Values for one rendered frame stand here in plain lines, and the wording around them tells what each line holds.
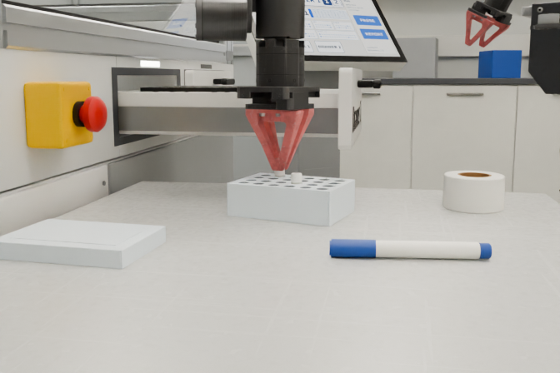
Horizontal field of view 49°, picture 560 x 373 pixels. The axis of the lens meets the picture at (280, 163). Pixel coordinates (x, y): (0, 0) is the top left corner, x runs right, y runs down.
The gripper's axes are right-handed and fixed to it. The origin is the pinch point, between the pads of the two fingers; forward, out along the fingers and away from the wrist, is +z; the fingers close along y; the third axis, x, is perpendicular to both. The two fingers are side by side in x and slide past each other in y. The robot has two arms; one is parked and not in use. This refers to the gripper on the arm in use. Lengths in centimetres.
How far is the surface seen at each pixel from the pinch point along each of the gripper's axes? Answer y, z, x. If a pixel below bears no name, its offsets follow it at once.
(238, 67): -169, -16, -97
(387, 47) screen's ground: -130, -21, -22
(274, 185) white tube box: 5.0, 1.8, 1.6
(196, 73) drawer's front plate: -36, -11, -34
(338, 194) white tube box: 4.3, 2.4, 9.0
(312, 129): -12.3, -3.2, -0.8
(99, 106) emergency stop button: 13.0, -7.0, -15.9
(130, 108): -5.6, -5.8, -26.4
